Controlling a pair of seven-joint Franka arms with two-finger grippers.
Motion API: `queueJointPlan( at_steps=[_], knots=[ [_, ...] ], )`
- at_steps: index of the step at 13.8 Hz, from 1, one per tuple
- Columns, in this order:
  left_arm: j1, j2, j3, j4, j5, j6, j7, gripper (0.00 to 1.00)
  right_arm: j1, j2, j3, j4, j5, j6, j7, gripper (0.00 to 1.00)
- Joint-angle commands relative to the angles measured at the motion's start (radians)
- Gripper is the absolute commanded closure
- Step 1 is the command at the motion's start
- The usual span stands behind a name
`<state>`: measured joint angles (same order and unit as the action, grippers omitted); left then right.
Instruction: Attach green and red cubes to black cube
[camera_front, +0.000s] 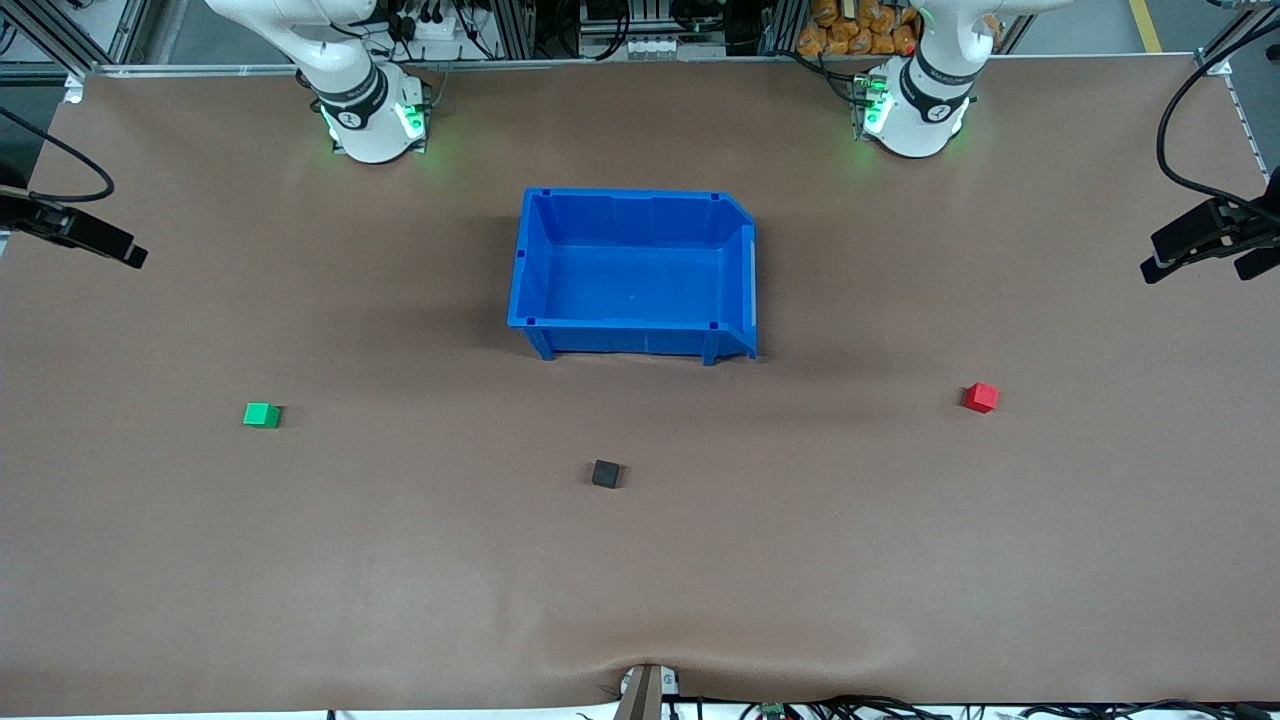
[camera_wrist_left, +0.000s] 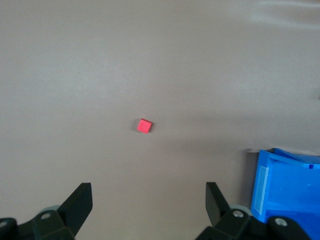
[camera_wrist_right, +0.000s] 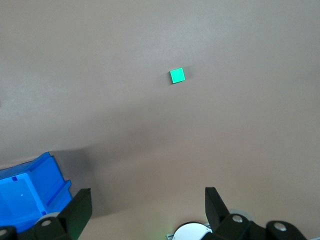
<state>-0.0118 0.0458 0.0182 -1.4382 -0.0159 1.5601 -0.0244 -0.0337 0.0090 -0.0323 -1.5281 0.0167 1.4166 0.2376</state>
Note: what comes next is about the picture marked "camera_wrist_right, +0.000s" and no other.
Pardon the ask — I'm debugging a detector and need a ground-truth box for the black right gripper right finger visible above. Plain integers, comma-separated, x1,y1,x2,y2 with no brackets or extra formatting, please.
205,186,310,240

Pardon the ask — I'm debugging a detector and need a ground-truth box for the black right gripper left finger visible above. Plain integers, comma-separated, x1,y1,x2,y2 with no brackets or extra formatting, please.
0,188,93,240

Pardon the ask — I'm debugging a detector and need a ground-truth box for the small green cube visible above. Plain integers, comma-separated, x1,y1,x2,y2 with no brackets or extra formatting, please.
169,67,187,85

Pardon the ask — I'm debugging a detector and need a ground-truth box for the blue plastic storage bin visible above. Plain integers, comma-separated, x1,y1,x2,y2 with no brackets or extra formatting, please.
0,151,73,234

